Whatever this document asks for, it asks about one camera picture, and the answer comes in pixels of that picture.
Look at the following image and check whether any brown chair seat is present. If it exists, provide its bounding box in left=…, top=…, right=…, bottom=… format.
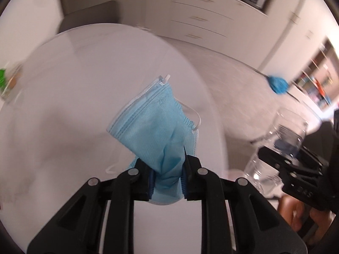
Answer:
left=278, top=196, right=333, bottom=235

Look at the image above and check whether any blue face mask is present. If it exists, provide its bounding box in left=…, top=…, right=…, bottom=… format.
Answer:
left=106, top=74, right=203, bottom=205

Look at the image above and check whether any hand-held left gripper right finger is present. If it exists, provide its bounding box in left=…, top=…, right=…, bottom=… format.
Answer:
left=181, top=148, right=309, bottom=254

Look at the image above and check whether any white drawer cabinet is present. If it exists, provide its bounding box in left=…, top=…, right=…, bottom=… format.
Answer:
left=169, top=0, right=281, bottom=48

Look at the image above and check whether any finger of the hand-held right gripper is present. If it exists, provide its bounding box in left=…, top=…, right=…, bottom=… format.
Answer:
left=299, top=145, right=329, bottom=166
left=258, top=146, right=292, bottom=175

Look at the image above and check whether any green-labelled clear jar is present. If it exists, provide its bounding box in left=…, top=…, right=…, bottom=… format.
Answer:
left=0, top=63, right=23, bottom=101

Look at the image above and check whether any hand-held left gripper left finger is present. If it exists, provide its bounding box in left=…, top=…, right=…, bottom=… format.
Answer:
left=26, top=155, right=155, bottom=254

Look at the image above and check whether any grey chair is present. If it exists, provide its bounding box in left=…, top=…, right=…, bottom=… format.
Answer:
left=58, top=0, right=125, bottom=33

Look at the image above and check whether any bookshelf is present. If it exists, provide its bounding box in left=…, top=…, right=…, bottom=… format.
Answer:
left=291, top=38, right=339, bottom=112

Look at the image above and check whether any white wardrobe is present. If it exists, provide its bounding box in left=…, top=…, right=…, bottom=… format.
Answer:
left=260, top=0, right=339, bottom=69

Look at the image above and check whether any blue mop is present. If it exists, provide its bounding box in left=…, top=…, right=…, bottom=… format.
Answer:
left=251, top=68, right=301, bottom=101

